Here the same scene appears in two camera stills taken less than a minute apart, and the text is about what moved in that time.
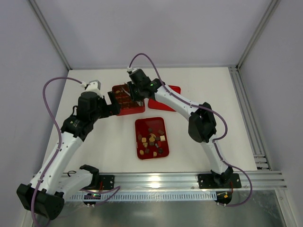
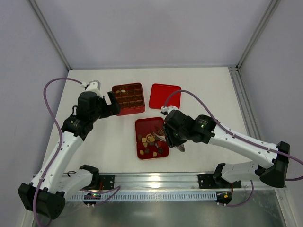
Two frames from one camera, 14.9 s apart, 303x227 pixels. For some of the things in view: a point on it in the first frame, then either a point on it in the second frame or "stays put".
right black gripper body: (132, 91) → (171, 138)
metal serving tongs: (140, 103) → (181, 147)
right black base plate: (219, 180) stays put
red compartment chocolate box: (128, 106) stays put
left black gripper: (113, 103) stays put
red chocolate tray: (151, 138) stays put
